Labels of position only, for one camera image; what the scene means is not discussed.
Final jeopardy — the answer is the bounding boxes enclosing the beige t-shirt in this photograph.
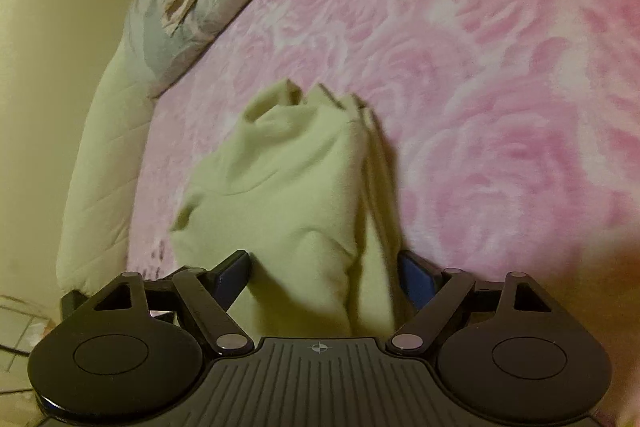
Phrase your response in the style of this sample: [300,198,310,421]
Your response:
[170,79,406,338]

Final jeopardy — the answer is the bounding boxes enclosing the cream padded headboard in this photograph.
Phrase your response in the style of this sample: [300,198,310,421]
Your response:
[55,42,166,298]

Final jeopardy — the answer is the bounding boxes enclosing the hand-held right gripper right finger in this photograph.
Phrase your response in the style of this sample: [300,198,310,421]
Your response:
[390,249,551,355]

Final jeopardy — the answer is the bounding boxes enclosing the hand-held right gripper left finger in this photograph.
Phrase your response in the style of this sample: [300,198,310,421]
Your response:
[92,249,253,355]

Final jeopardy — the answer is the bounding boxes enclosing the pink floral bed sheet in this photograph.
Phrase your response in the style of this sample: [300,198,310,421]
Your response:
[125,0,640,303]

